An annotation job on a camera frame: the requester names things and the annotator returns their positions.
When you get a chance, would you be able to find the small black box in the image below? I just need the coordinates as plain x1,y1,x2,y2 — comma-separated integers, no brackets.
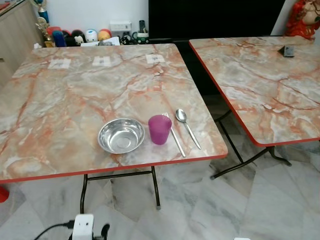
282,45,296,58

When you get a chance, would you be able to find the white paper tray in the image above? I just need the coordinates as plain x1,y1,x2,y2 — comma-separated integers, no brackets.
80,36,121,47

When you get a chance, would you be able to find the black television screen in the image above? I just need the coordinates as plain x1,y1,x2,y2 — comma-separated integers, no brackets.
148,0,286,41

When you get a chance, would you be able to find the white wall outlet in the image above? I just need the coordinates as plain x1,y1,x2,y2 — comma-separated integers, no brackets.
109,21,132,33

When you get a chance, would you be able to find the blue and gold trophy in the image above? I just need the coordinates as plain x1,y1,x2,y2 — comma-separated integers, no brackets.
30,0,51,24

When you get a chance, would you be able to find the white round doll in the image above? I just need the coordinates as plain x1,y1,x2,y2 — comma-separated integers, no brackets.
85,29,99,43

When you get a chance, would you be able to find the small steel bowl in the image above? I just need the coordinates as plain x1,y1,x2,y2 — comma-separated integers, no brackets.
97,118,146,155

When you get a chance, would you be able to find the steel spoon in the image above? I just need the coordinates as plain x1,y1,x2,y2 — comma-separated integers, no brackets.
175,109,202,150

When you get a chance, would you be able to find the black and white figurine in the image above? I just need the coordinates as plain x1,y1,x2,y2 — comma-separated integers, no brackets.
119,33,133,45

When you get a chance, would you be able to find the red round object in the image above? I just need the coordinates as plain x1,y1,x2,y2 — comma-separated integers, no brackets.
0,186,10,203

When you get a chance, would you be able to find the wooden cabinet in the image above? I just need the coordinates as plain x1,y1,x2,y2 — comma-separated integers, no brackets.
0,0,45,87

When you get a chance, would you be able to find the steel fork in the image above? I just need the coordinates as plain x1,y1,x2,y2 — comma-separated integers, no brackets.
161,112,186,158

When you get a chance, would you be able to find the red figure statue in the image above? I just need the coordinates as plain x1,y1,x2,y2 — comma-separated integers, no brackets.
285,0,320,40

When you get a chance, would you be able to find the purple plastic cup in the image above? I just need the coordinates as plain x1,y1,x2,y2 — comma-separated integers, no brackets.
148,114,173,146

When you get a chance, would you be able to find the white and green mug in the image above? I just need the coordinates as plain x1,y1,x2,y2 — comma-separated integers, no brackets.
132,31,150,45

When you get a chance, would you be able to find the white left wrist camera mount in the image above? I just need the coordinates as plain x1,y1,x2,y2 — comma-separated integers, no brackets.
72,214,95,240

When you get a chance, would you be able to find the orange round doll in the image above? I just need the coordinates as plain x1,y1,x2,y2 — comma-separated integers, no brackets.
98,28,113,42

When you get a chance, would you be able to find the gold trophy figure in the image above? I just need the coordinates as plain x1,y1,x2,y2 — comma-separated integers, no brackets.
34,17,56,48

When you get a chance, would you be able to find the blue cylinder toy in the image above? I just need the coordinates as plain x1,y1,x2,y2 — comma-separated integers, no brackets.
52,31,67,48

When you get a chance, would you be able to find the black round doll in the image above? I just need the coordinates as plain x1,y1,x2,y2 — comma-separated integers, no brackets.
70,30,87,47

